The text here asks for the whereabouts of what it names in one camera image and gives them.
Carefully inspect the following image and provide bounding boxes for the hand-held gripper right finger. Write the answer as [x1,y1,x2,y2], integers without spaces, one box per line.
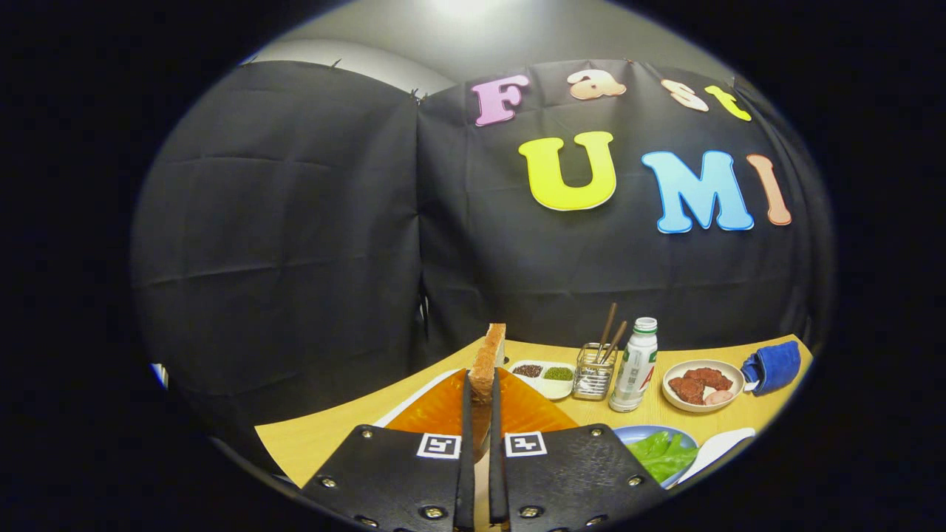
[488,367,669,532]

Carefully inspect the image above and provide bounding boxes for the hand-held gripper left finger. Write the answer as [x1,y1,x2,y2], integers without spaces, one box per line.
[302,368,477,532]

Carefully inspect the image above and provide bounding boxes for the toasted bread slice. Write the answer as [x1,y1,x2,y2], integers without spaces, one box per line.
[469,323,508,463]

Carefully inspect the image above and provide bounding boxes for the green lettuce leaf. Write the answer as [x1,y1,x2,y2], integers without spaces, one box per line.
[627,431,699,485]

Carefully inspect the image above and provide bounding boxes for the cream toaster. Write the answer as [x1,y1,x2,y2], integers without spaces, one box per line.
[372,367,490,530]

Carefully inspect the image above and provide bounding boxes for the white divided condiment dish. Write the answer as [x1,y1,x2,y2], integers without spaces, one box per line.
[508,359,576,400]

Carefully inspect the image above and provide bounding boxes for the blue round plate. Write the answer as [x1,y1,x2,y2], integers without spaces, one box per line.
[612,425,699,490]

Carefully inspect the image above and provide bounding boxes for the white drink bottle green cap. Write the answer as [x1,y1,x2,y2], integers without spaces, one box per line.
[608,317,659,413]

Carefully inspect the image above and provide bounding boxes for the brown chopstick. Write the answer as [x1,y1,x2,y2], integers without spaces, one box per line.
[596,302,618,363]
[600,321,628,365]

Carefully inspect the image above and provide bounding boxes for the beige round plate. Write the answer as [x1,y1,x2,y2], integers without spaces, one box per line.
[662,359,746,413]

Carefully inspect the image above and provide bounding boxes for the brown meat piece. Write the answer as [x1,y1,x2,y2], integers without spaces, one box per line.
[684,367,734,392]
[668,376,707,405]

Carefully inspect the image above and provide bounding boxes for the white square plate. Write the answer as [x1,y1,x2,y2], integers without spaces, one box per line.
[676,427,758,486]

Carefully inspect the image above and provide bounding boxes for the black backdrop cloth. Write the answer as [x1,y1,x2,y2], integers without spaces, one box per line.
[132,58,836,474]

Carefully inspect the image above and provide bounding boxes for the blue folded towel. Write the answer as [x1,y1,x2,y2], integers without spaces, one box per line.
[741,340,802,397]

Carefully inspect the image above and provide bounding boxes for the wire mesh chopstick holder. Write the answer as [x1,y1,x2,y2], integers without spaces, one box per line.
[572,342,619,401]

